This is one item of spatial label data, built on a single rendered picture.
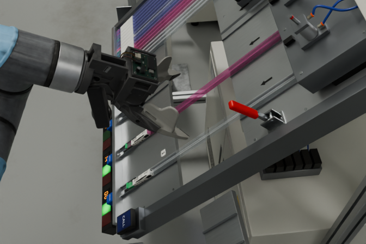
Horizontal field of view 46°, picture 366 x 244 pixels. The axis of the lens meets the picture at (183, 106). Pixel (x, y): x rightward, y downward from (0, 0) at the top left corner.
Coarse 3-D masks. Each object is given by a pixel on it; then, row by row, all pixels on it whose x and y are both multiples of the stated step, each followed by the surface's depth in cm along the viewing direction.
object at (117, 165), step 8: (112, 32) 137; (112, 40) 134; (112, 48) 132; (112, 112) 117; (120, 112) 118; (112, 120) 115; (112, 128) 114; (120, 128) 115; (112, 136) 112; (120, 136) 113; (112, 144) 111; (120, 144) 111; (112, 152) 109; (120, 152) 110; (112, 160) 108; (120, 160) 108; (112, 168) 106; (120, 168) 107; (112, 176) 105; (120, 176) 105; (112, 184) 104; (120, 184) 104; (112, 192) 102; (120, 192) 103; (112, 200) 101; (120, 200) 101; (120, 208) 100
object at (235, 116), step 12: (276, 84) 78; (288, 84) 77; (264, 96) 79; (228, 120) 84; (204, 132) 88; (216, 132) 86; (192, 144) 89; (168, 156) 93; (180, 156) 92; (156, 168) 95
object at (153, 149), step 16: (160, 48) 115; (160, 96) 107; (128, 128) 112; (144, 144) 104; (160, 144) 99; (176, 144) 96; (128, 160) 107; (144, 160) 102; (160, 160) 97; (176, 160) 93; (128, 176) 104; (160, 176) 95; (176, 176) 91; (128, 192) 101; (144, 192) 97; (160, 192) 93; (128, 208) 99; (144, 208) 95
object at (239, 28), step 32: (224, 0) 102; (256, 0) 93; (224, 32) 97; (256, 32) 89; (256, 64) 86; (288, 64) 79; (256, 96) 82; (288, 96) 76; (320, 96) 71; (256, 128) 79
